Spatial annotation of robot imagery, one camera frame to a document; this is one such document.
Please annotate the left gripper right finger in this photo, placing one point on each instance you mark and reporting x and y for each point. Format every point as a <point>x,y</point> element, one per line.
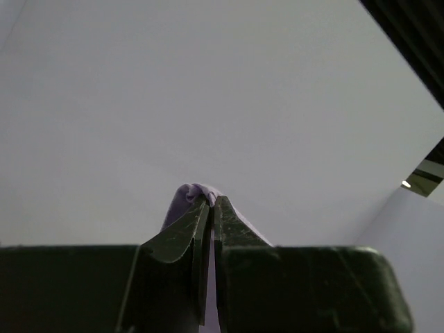
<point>245,273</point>

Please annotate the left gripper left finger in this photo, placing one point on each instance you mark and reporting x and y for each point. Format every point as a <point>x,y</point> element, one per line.
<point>168,281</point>

